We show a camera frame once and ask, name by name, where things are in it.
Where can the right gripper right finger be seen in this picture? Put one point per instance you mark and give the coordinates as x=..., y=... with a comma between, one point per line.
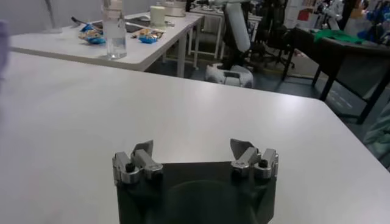
x=250, y=158

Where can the brown snack packet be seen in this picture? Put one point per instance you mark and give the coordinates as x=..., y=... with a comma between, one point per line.
x=89, y=33

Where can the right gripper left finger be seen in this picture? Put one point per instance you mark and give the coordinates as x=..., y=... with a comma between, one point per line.
x=143, y=161

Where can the cream jug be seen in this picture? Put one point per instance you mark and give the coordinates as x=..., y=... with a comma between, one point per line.
x=158, y=16

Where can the black office chair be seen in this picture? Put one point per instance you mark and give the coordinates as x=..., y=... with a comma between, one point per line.
x=274, y=33

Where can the cream steamer pot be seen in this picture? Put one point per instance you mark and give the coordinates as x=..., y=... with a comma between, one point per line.
x=175, y=8

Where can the white humanoid robot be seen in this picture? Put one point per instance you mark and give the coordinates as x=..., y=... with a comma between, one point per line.
x=237, y=30

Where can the green cloth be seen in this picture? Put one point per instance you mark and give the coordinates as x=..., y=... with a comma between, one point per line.
x=335, y=36

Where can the white shelf red boxes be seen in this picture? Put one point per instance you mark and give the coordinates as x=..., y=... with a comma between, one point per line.
x=301, y=13

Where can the yellow snack packet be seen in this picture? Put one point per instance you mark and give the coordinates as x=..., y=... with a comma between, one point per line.
x=141, y=32

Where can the white side table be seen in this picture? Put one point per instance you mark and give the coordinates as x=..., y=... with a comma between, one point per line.
x=76, y=51

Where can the black table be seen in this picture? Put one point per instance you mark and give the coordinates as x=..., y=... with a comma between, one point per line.
x=350, y=58

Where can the large clear water bottle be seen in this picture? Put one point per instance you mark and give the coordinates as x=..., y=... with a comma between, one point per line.
x=115, y=33

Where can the grey laptop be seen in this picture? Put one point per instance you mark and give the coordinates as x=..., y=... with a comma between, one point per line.
x=134, y=28

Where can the blue snack packet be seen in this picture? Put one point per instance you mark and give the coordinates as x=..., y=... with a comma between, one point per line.
x=148, y=39
x=94, y=39

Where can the purple t-shirt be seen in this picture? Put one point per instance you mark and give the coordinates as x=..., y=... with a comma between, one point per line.
x=3, y=45

